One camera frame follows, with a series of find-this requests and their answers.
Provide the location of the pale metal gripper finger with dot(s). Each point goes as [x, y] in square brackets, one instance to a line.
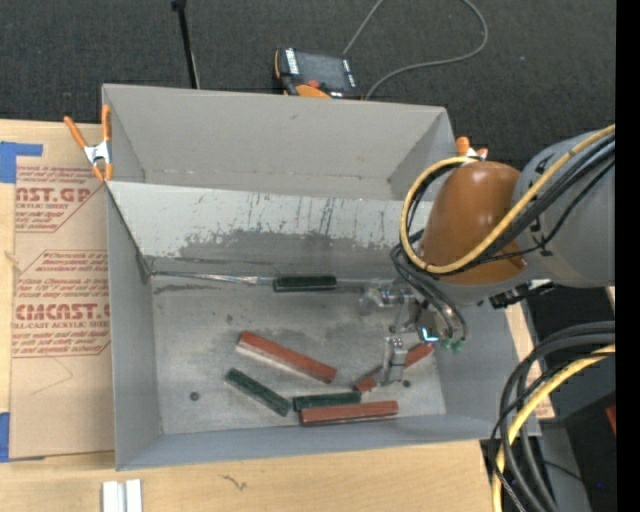
[396, 362]
[382, 299]

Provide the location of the red-brown flat block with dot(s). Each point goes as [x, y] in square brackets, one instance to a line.
[349, 413]
[287, 357]
[419, 354]

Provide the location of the dark green flat block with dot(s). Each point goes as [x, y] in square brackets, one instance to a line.
[326, 401]
[305, 283]
[257, 391]

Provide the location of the grey metal bin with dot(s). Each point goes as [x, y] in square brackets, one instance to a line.
[280, 235]

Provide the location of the brown cardboard board red print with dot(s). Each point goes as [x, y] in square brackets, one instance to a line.
[60, 280]

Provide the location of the black cylinder on white bracket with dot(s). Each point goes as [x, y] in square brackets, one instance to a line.
[507, 298]

